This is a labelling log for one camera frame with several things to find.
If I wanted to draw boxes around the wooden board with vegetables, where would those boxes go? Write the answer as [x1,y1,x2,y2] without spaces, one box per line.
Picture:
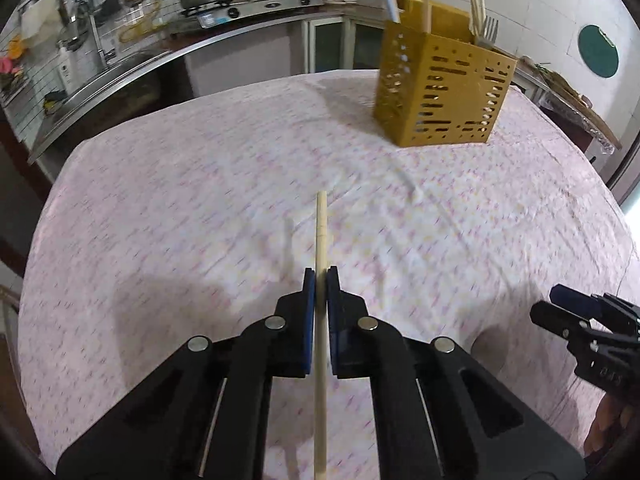
[518,55,622,154]

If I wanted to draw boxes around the chrome faucet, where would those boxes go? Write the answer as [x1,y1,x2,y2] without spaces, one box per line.
[60,2,110,70]

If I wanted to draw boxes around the white soap bottle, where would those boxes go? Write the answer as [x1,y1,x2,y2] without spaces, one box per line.
[58,42,76,96]

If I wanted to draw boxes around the steel kitchen sink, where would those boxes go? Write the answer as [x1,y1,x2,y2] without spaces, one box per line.
[43,49,167,128]

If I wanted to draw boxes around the silver fork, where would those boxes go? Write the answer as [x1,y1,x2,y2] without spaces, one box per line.
[475,16,499,50]

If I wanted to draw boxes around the yellow perforated utensil holder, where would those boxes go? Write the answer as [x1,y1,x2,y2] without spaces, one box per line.
[373,0,516,148]

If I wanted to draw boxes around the wooden chopstick pair right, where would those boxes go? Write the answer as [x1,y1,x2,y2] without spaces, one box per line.
[470,0,486,41]

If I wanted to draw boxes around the silver gas stove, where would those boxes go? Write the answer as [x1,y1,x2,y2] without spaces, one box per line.
[167,0,324,35]

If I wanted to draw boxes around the pink floral tablecloth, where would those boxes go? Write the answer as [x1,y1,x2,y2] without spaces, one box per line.
[18,70,639,466]

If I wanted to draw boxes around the light wooden chopstick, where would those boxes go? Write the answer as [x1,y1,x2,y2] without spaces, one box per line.
[314,191,328,480]

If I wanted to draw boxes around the green round cutting board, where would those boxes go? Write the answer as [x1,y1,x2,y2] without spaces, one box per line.
[578,25,620,78]

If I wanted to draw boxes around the light blue utensil handle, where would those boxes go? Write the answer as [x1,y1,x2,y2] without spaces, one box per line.
[385,0,400,23]

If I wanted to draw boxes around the person's right hand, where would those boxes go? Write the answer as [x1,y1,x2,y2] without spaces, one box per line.
[582,393,638,457]

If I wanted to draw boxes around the kitchen counter with cabinets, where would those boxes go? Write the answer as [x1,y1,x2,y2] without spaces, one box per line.
[27,14,383,174]

